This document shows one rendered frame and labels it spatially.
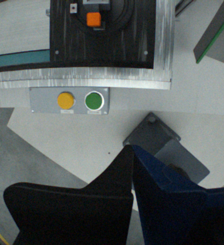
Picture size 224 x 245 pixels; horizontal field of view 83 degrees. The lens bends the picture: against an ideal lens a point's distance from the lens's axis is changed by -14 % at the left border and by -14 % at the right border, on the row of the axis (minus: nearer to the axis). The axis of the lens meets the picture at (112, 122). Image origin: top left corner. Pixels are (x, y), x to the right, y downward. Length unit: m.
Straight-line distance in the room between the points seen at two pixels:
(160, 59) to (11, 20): 0.42
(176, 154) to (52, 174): 1.68
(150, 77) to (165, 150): 0.17
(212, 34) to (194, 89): 0.24
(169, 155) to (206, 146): 0.32
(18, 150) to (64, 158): 1.38
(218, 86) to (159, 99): 0.21
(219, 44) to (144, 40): 0.16
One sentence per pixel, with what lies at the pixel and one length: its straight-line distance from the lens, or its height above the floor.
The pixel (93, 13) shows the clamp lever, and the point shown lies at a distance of 0.25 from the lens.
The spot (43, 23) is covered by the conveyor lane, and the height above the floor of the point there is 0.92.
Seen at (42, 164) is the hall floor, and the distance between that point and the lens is 1.84.
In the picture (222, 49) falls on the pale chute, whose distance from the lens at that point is 0.38.
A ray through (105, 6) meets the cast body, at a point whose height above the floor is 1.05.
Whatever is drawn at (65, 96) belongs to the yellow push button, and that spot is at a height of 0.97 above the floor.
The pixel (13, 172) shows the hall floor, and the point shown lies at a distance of 2.19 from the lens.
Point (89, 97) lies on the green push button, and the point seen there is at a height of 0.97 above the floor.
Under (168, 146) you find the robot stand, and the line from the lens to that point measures 0.30.
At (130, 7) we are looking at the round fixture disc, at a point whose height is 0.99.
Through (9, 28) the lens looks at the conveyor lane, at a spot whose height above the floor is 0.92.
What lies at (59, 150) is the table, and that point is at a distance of 0.56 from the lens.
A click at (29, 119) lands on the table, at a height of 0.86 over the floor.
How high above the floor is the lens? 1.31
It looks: 71 degrees down
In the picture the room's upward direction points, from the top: 174 degrees counter-clockwise
